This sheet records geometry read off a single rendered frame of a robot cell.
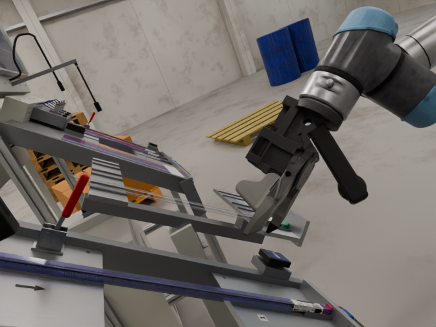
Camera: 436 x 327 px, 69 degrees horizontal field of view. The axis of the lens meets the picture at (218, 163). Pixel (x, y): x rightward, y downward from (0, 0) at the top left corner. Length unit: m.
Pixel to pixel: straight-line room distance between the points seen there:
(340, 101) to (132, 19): 9.09
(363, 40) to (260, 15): 10.54
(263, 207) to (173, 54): 9.23
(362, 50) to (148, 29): 9.10
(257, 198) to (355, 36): 0.25
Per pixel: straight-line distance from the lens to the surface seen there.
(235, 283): 0.56
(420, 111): 0.54
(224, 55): 10.17
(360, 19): 0.51
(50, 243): 0.47
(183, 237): 0.82
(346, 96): 0.47
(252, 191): 0.42
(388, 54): 0.51
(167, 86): 9.42
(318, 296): 0.63
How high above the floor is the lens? 1.18
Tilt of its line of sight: 19 degrees down
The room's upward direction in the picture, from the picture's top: 22 degrees counter-clockwise
